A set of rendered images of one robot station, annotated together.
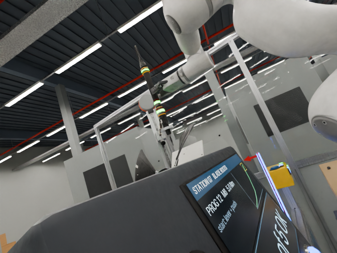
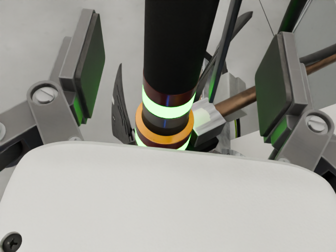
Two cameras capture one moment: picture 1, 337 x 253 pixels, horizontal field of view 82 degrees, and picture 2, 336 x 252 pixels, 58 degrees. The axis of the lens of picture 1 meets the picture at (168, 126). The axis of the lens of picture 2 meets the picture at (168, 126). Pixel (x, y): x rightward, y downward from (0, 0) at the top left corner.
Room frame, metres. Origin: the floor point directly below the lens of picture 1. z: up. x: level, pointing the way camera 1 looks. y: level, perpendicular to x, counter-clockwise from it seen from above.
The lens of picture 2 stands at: (0.91, -0.09, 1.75)
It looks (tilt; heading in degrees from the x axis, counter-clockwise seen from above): 59 degrees down; 59
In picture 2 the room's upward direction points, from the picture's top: 9 degrees clockwise
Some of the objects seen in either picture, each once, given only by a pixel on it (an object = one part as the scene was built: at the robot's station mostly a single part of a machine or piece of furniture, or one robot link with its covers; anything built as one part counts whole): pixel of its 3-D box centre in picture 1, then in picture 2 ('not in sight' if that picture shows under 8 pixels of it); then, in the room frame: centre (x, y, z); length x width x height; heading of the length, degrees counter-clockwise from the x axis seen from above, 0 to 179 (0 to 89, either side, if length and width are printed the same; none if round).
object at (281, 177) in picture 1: (279, 176); not in sight; (1.07, -0.44, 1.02); 0.16 x 0.10 x 0.11; 153
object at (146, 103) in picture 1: (147, 103); not in sight; (1.69, 0.11, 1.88); 0.17 x 0.15 x 0.16; 63
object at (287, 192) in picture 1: (289, 195); not in sight; (1.07, -0.44, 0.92); 0.03 x 0.03 x 0.12; 63
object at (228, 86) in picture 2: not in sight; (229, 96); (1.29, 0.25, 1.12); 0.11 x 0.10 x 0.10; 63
